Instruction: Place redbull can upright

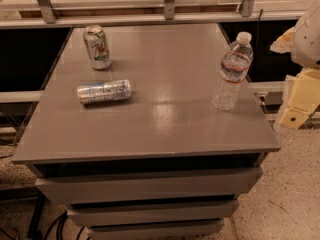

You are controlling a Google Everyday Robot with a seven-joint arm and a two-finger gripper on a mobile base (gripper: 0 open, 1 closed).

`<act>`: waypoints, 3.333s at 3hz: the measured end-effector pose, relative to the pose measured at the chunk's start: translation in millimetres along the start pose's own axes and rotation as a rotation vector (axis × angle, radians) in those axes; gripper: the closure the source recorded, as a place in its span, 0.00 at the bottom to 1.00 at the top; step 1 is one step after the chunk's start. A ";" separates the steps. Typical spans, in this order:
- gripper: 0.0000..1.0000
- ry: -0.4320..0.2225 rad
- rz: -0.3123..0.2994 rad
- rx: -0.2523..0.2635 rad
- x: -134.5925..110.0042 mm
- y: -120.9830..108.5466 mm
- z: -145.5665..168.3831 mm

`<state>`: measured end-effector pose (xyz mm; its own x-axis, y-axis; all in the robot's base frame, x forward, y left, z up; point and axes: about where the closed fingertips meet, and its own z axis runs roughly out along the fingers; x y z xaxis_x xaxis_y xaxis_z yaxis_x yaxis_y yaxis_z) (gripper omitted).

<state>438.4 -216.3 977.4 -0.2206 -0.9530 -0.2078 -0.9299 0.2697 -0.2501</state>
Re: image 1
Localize grey drawer cabinet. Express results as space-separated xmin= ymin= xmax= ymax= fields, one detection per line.
xmin=11 ymin=23 xmax=282 ymax=240

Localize bottom grey drawer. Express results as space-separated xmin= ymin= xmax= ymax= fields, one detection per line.
xmin=88 ymin=220 xmax=224 ymax=240

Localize grey drawer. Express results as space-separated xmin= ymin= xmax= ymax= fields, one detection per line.
xmin=88 ymin=220 xmax=224 ymax=240
xmin=68 ymin=200 xmax=239 ymax=227
xmin=36 ymin=167 xmax=263 ymax=204

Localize black floor cables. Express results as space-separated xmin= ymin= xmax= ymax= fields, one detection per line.
xmin=0 ymin=210 xmax=88 ymax=240

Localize metal window frame rail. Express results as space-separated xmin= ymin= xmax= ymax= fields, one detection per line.
xmin=0 ymin=0 xmax=307 ymax=29

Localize top grey drawer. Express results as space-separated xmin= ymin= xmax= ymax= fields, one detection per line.
xmin=36 ymin=167 xmax=263 ymax=204

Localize clear plastic water bottle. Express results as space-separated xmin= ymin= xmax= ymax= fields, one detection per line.
xmin=213 ymin=32 xmax=253 ymax=111

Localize middle grey drawer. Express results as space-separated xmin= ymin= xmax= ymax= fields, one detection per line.
xmin=68 ymin=200 xmax=239 ymax=227

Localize silver blue redbull can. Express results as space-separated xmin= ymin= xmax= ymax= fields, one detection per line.
xmin=77 ymin=79 xmax=131 ymax=105

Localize green white 7up can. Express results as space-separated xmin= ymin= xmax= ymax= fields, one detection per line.
xmin=83 ymin=25 xmax=111 ymax=70

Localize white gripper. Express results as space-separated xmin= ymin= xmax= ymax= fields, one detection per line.
xmin=270 ymin=1 xmax=320 ymax=129

